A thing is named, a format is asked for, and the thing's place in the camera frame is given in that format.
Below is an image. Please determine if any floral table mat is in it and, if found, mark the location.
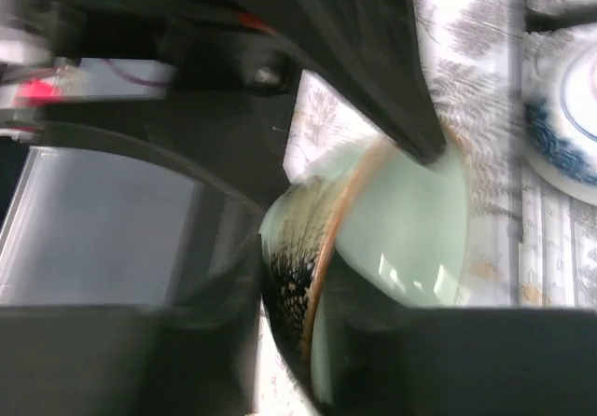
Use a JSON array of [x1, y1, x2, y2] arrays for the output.
[[259, 0, 596, 415]]

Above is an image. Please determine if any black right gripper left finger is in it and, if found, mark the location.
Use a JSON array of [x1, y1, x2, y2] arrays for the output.
[[1, 236, 261, 415]]

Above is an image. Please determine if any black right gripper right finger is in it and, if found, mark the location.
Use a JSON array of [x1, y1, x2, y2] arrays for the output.
[[286, 0, 446, 164]]

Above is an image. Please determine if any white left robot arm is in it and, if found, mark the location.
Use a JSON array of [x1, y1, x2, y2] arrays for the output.
[[1, 1, 300, 308]]

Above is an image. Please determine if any celadon green bowl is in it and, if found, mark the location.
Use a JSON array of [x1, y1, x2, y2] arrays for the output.
[[259, 131, 470, 408]]

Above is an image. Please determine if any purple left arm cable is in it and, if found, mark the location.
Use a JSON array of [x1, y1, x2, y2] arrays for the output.
[[102, 59, 174, 89]]

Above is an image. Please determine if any white blue patterned bowl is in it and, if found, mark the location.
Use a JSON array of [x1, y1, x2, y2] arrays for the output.
[[522, 31, 596, 205]]

